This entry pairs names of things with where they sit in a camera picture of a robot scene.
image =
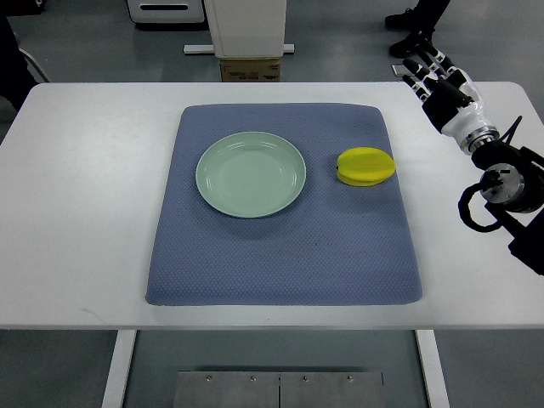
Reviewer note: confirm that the white machine column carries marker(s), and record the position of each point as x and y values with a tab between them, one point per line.
245	30

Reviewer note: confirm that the light green plate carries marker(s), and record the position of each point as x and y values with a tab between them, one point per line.
250	174

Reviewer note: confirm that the black shoe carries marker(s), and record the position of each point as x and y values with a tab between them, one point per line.
408	46
406	21

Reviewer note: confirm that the white appliance with slot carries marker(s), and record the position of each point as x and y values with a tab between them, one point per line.
166	12

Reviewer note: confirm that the small grey floor plate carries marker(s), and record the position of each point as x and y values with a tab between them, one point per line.
398	70

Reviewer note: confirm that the cardboard box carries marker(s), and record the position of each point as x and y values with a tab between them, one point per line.
250	70

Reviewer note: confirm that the yellow starfruit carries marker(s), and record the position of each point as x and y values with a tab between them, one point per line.
364	166

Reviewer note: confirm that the blue textured mat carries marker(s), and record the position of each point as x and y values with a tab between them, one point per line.
335	245

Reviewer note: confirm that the white table leg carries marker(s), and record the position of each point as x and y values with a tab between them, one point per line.
432	372
120	364

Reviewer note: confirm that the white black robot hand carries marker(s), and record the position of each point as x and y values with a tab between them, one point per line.
450	99

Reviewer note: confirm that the left white table leg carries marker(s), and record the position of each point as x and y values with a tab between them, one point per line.
120	364

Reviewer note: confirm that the black shoe near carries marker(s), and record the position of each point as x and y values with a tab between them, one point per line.
408	46

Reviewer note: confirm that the black shoe far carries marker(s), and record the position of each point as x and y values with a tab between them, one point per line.
406	21

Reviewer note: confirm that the grey chair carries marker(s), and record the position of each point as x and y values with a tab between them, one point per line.
31	61

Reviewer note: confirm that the right white table leg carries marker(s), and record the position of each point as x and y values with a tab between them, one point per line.
432	372

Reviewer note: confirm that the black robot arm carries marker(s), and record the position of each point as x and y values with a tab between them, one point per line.
512	186

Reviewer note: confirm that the metal floor plate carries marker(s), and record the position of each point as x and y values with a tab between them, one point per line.
279	389

